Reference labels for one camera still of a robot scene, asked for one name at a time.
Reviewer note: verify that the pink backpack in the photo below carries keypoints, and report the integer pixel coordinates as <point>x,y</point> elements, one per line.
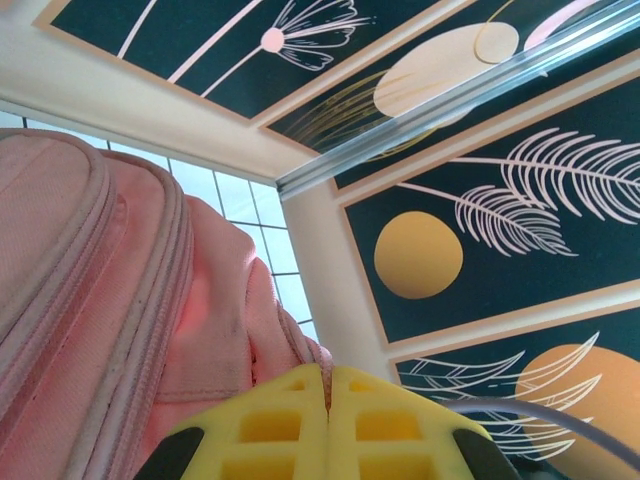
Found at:
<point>100,300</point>

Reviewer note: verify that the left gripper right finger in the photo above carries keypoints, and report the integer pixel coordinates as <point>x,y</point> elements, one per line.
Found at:
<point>390,430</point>

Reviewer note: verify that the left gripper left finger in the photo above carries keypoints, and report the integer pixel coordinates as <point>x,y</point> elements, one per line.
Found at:
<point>280,430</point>

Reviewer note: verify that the aluminium corner post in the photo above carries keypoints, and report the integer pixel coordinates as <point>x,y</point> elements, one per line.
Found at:
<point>450,100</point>

